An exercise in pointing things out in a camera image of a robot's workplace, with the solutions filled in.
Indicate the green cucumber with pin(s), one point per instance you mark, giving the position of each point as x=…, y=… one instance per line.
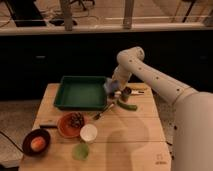
x=125, y=106

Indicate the blue sponge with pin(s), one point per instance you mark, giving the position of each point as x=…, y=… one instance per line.
x=110, y=86

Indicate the white marker pen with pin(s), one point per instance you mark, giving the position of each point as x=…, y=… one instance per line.
x=134, y=93

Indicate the pine cone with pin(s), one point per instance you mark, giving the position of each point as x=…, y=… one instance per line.
x=77, y=120

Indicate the green plastic tray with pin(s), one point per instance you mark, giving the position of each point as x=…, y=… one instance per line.
x=81, y=93

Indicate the small brush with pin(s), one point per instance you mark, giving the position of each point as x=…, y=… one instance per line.
x=98, y=115

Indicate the dark brown bowl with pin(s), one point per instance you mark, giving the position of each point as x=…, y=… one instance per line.
x=26, y=146

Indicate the orange peach fruit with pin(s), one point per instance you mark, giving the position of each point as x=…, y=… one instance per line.
x=38, y=143

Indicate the white cup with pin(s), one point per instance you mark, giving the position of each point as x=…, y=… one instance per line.
x=88, y=133

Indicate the yellow handled tool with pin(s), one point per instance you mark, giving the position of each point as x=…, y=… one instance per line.
x=139, y=88

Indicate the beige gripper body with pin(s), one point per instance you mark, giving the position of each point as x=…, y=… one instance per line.
x=122, y=76

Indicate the black flat bar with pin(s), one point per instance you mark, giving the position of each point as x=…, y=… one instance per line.
x=48, y=126

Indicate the orange terracotta bowl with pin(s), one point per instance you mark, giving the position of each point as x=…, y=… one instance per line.
x=64, y=127

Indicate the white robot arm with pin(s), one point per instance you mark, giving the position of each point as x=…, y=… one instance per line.
x=193, y=110

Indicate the dark metal cup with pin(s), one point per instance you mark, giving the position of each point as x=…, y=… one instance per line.
x=125, y=94

